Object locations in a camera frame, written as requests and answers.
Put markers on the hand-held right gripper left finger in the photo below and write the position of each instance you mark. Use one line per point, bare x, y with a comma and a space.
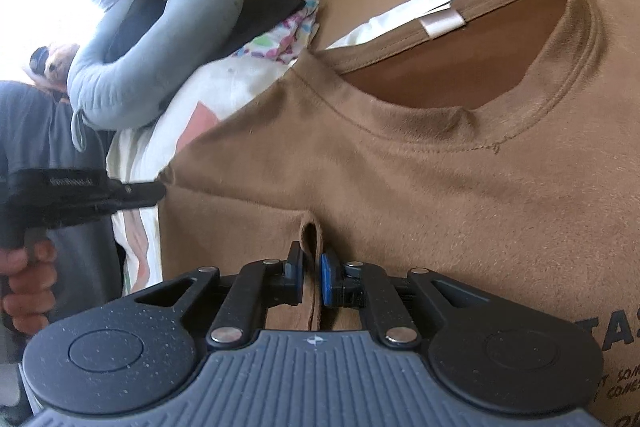
298, 274

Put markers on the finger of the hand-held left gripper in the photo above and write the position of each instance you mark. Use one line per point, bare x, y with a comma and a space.
137, 194

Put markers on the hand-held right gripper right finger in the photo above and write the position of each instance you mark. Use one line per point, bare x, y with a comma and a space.
327, 279

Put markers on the brown t-shirt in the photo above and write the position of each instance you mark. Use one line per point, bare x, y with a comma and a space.
425, 182

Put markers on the person's left hand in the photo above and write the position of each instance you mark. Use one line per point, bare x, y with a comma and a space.
30, 292

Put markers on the dark grey cloth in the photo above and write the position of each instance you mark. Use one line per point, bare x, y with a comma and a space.
30, 127

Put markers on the brown teddy bear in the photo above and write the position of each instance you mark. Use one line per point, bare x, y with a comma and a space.
57, 62

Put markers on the white patterned bed blanket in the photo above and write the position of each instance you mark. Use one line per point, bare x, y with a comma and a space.
215, 82

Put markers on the grey neck pillow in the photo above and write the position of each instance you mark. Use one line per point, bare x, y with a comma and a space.
200, 2

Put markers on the colourful patterned cloth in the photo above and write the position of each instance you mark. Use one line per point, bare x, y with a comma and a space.
280, 42

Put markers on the black flat pad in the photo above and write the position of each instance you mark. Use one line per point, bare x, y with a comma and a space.
260, 14

